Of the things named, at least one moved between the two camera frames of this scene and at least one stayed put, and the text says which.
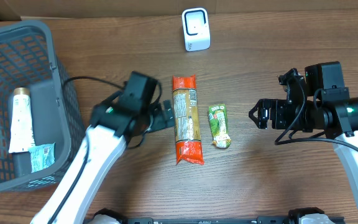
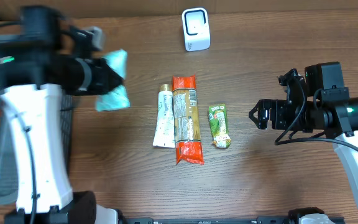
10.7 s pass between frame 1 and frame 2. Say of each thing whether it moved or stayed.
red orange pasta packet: stayed
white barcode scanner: stayed
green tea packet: stayed
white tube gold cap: moved
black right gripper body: stayed
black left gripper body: moved
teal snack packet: moved
